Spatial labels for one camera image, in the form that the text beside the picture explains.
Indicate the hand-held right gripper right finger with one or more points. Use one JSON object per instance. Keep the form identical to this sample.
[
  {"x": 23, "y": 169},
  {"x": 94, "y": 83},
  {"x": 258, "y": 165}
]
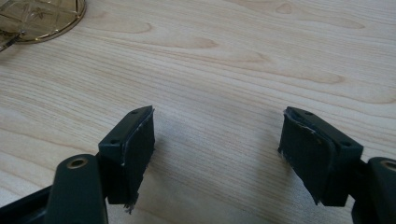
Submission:
[{"x": 314, "y": 155}]

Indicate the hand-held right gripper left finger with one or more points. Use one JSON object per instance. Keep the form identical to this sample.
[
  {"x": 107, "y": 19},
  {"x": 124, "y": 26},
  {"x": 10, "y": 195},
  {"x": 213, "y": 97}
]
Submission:
[{"x": 130, "y": 155}]

